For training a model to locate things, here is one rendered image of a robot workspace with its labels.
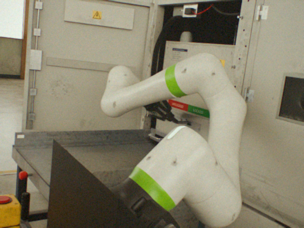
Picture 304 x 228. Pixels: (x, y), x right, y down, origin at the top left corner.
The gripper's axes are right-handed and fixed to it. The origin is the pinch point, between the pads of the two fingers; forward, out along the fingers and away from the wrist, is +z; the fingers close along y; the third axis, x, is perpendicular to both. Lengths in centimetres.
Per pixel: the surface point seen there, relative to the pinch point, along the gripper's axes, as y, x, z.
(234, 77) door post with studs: -22.2, 31.6, -9.2
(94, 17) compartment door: -25, -42, -43
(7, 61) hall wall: -43, -1096, 182
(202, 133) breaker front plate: -0.4, 14.2, 8.1
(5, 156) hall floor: 94, -277, 46
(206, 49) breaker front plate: -33.1, 8.9, -10.7
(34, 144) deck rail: 43, -26, -40
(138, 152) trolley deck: 21.7, -8.0, -0.8
